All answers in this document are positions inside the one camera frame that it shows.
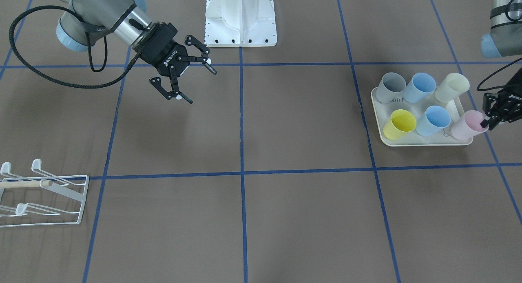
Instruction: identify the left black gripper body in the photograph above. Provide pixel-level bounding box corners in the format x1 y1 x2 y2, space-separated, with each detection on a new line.
504 78 522 121

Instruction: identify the yellow plastic cup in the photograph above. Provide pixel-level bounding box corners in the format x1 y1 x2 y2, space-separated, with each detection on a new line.
383 109 416 140

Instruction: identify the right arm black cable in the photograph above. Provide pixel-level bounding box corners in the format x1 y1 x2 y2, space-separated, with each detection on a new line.
9 5 143 89

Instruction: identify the white wire cup rack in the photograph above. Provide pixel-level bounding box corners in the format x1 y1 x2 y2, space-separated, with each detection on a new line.
0 159 90 228

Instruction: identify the pink plastic cup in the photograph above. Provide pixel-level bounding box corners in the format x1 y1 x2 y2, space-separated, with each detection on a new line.
450 110 489 141

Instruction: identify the light blue plastic cup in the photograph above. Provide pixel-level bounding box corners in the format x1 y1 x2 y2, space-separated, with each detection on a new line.
415 105 451 137

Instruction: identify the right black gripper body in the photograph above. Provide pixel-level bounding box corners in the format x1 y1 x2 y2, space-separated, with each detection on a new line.
139 23 189 77

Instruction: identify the cream plastic tray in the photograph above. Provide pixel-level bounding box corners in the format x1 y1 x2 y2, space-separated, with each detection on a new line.
371 87 474 147

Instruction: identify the grey plastic cup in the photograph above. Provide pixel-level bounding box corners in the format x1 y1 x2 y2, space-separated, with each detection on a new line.
375 72 406 104

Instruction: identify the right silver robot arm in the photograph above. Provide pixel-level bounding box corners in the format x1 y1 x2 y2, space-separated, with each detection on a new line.
56 0 217 102

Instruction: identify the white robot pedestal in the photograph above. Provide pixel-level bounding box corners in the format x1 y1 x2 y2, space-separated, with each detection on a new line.
204 0 278 47

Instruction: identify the cream plastic cup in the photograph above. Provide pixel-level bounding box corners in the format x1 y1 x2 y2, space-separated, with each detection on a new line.
434 73 470 103

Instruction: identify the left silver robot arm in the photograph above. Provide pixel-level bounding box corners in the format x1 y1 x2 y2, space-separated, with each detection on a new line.
481 0 522 130

